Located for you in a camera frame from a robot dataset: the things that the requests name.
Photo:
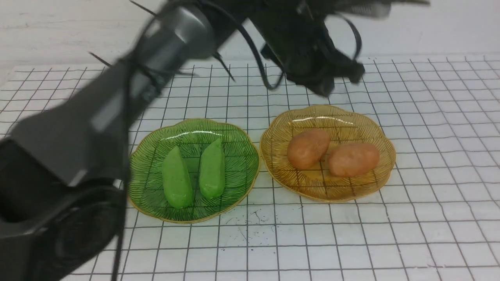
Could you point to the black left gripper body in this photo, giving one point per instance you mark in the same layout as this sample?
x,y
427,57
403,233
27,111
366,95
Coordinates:
x,y
298,42

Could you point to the orange potato toy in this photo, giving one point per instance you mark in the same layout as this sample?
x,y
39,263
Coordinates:
x,y
307,148
353,159

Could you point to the green cucumber toy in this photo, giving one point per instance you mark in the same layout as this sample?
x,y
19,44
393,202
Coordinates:
x,y
212,170
176,180

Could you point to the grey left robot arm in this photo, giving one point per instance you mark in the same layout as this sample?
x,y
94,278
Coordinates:
x,y
65,171

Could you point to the amber glass plate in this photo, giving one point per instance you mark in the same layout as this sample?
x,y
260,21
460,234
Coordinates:
x,y
316,183

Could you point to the green glass plate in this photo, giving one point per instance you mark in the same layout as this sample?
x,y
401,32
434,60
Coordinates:
x,y
192,136

